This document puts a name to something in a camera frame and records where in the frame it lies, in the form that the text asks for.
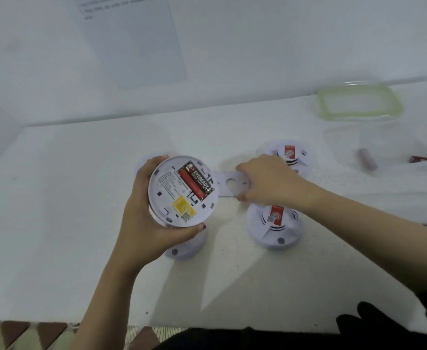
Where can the person's black clothing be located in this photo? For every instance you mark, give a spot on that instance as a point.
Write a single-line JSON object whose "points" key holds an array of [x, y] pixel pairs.
{"points": [[363, 331]]}

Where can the person's right hand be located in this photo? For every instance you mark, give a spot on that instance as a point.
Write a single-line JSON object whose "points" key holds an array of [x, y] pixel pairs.
{"points": [[275, 182]]}

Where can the clear plastic container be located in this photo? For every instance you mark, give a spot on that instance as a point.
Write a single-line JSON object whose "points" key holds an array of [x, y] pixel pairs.
{"points": [[384, 142]]}

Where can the green-rimmed clear container lid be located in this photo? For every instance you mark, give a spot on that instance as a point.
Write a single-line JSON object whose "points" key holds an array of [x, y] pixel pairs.
{"points": [[359, 102]]}

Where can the black and red battery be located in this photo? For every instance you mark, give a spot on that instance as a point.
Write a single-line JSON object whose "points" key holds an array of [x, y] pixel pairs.
{"points": [[202, 178]]}

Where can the person's right forearm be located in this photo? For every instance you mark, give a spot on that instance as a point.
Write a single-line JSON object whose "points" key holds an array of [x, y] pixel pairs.
{"points": [[373, 233]]}

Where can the white paper sheet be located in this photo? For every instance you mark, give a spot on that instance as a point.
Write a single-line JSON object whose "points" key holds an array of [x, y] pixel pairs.
{"points": [[133, 40]]}

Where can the person's left forearm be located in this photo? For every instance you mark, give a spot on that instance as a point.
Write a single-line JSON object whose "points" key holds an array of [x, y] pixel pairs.
{"points": [[108, 306]]}

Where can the pink battery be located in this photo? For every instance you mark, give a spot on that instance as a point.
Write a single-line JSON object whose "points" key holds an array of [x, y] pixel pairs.
{"points": [[367, 159]]}

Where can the white smoke detector red label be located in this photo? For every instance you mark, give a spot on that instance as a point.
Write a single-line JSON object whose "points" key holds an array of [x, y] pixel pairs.
{"points": [[271, 229], [293, 154]]}

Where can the white smoke detector yellow sticker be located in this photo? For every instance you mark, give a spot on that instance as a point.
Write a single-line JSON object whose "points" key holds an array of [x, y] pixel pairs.
{"points": [[169, 204]]}

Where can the person's right thumb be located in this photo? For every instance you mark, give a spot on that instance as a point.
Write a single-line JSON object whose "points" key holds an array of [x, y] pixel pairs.
{"points": [[245, 196]]}

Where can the person's left thumb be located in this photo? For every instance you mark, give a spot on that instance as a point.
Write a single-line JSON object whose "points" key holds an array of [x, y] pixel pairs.
{"points": [[184, 233]]}

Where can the person's left hand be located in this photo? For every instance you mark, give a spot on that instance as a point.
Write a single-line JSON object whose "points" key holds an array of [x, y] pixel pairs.
{"points": [[140, 229]]}

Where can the white mounting plate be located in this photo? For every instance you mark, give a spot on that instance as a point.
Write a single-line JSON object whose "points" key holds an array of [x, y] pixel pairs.
{"points": [[225, 189]]}

